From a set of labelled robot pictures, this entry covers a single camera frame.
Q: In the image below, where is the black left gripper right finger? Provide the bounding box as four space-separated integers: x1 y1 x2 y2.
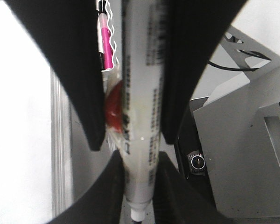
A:
161 0 246 144

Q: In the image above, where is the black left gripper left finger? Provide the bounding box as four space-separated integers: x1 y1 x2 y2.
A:
7 0 105 151

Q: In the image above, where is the white whiteboard marker pen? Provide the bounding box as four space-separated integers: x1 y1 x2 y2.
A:
122 0 169 223

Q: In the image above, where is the red magnet taped to marker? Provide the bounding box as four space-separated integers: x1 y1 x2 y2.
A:
105 81 123 133

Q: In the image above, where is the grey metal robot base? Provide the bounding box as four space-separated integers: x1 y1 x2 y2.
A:
194 27 280 219

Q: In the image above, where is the pink marker pen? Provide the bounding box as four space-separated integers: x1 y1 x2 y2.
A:
98 0 113 70

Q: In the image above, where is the black cable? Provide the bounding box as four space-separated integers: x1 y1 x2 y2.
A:
209 32 272 71

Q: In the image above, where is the small black camera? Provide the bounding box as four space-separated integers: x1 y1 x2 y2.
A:
187 150 206 175

